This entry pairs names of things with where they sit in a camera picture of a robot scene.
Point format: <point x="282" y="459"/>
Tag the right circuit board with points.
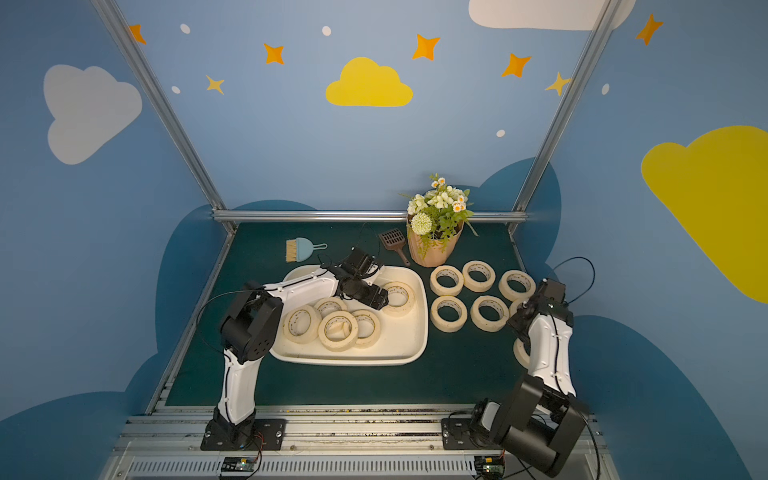
<point x="489" y="468"/>

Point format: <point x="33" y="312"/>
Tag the brown plastic scoop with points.
<point x="395" y="240"/>

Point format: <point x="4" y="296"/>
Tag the masking tape roll nine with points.
<point x="401" y="299"/>

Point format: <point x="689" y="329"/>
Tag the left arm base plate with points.
<point x="251" y="434"/>

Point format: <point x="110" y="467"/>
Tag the masking tape roll three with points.
<point x="446" y="280"/>

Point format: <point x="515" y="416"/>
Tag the masking tape roll ten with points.
<point x="369" y="328"/>

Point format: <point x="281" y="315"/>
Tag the masking tape roll one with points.
<point x="489" y="313"/>

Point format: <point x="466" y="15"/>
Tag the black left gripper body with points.
<point x="368" y="291"/>

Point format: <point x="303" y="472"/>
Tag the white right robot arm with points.
<point x="541" y="421"/>

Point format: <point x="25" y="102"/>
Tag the masking tape roll four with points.
<point x="516" y="285"/>

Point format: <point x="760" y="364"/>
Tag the left circuit board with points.
<point x="240" y="465"/>

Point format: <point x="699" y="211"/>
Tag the circuit board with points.
<point x="489" y="468"/>
<point x="240" y="465"/>

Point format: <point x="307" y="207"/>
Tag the masking tape roll eleven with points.
<point x="520" y="353"/>

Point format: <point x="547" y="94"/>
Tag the blue dustpan with brush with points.
<point x="300" y="249"/>

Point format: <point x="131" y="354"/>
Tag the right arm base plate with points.
<point x="461" y="433"/>

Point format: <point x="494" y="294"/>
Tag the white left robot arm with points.
<point x="250" y="326"/>

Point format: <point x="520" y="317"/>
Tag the masking tape roll eight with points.
<point x="301" y="325"/>

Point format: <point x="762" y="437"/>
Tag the cream plastic storage tray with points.
<point x="402" y="341"/>

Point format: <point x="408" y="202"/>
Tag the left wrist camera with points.
<point x="360" y="264"/>

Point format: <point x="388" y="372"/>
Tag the masking tape roll seven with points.
<point x="516" y="305"/>

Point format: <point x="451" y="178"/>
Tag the masking tape roll five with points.
<point x="338" y="331"/>

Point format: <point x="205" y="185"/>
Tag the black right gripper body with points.
<point x="524" y="318"/>

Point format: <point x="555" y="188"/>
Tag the flower pot with white flowers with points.
<point x="435" y="221"/>

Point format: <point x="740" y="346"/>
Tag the aluminium frame rail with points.
<point x="253" y="216"/>

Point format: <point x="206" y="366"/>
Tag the masking tape roll six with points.
<point x="448" y="314"/>

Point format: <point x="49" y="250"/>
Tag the masking tape roll two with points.
<point x="478" y="276"/>

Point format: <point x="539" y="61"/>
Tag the masking tape roll twelve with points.
<point x="330" y="305"/>

